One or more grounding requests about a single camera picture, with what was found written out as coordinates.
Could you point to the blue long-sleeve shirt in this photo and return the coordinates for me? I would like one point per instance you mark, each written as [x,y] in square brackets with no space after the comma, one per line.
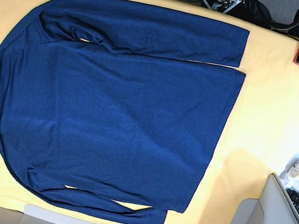
[114,108]

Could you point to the yellow table cloth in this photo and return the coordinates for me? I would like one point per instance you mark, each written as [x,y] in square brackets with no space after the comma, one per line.
[257,139]

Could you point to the white tape dispenser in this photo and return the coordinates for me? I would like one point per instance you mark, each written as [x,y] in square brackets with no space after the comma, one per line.
[290,173]

